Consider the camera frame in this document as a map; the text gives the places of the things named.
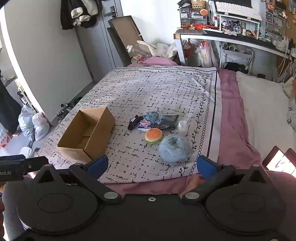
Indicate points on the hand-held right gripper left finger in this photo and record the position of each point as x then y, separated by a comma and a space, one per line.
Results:
99, 163

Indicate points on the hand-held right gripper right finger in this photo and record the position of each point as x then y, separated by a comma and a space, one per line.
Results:
205, 165

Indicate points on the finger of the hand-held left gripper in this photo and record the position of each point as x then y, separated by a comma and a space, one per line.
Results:
34, 163

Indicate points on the cardboard box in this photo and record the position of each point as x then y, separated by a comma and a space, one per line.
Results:
99, 129

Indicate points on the blue patterned sock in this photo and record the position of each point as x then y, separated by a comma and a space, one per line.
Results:
150, 116

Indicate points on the white bin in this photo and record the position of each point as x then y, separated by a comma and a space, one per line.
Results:
26, 153

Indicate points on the peach cloth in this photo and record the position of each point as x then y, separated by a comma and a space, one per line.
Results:
193, 183

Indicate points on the white plastic bag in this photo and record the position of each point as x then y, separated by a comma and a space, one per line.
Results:
41, 126

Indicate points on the red white bag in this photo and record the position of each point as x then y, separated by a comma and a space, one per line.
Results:
4, 139

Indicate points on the grey plastic bag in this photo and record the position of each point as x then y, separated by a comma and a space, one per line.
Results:
26, 122

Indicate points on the blue fluffy donut cushion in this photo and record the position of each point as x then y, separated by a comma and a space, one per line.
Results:
166, 150

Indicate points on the clear plastic cup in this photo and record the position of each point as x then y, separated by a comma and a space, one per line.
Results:
182, 127

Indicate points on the small black object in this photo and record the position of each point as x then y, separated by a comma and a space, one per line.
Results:
135, 121

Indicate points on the black white sneaker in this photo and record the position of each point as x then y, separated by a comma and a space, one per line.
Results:
62, 115
65, 106

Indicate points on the dark grey sock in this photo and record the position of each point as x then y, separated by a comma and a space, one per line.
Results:
170, 120

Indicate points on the blue white tissue pack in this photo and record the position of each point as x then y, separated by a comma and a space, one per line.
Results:
144, 127

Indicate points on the burger squishy toy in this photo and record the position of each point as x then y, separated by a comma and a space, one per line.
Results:
153, 134

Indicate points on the dark shoes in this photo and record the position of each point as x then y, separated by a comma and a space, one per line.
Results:
77, 100

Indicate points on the white duvet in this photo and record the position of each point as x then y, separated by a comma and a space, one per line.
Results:
261, 111

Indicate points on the bed with patterned cover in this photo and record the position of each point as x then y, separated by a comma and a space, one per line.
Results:
150, 92

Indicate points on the black bag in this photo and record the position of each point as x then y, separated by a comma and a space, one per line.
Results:
235, 67

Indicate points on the paper cup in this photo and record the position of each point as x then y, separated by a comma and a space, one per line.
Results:
134, 59

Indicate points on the printed shopping bag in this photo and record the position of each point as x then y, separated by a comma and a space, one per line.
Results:
207, 54

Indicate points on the grey door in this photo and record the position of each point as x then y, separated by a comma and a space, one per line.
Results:
97, 46

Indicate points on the pile of plastic bags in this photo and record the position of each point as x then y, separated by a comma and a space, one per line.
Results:
159, 48

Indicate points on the leaning brown board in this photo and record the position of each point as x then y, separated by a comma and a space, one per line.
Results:
124, 30

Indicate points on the white power strip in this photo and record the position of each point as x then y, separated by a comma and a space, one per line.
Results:
282, 45

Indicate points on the hanging dark jackets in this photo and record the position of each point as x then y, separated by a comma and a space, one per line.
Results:
69, 18

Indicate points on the small drawer organizer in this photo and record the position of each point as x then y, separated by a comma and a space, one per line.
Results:
193, 15

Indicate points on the white monitor riser shelf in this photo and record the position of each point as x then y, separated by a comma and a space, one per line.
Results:
240, 16

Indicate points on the clear acrylic organizer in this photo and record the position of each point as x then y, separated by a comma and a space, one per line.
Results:
275, 20

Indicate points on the white keyboard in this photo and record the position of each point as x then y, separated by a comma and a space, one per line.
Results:
233, 7

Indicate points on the woven basket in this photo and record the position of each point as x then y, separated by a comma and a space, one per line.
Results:
198, 4

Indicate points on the white frame desk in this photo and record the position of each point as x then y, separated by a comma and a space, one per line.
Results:
242, 39

